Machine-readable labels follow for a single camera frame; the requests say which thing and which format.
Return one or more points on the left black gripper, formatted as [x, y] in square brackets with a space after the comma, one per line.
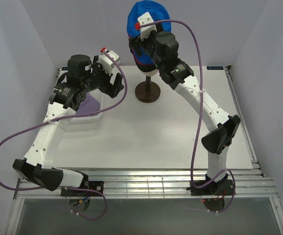
[111, 90]

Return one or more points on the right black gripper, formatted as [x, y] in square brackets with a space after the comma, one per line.
[136, 42]

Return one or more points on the pink perforated cap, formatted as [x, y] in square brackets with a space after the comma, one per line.
[138, 50]

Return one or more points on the black cap gold logo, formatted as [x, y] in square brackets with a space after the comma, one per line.
[143, 61]

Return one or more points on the lavender LA baseball cap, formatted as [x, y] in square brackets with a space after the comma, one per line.
[89, 105]

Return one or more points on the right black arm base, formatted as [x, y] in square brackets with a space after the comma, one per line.
[213, 189]

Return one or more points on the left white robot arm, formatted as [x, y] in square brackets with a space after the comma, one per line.
[37, 165]

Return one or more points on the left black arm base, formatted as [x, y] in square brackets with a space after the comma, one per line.
[91, 185]

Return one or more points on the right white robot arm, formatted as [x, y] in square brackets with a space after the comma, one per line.
[162, 48]

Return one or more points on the wooden mannequin head stand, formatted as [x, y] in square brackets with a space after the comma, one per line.
[148, 91]

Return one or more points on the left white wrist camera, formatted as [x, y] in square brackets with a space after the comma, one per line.
[107, 64]

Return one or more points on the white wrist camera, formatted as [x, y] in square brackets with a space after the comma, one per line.
[145, 25]
[107, 64]

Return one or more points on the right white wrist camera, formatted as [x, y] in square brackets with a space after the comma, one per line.
[145, 25]

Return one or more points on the aluminium frame rails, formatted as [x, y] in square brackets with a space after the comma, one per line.
[142, 154]

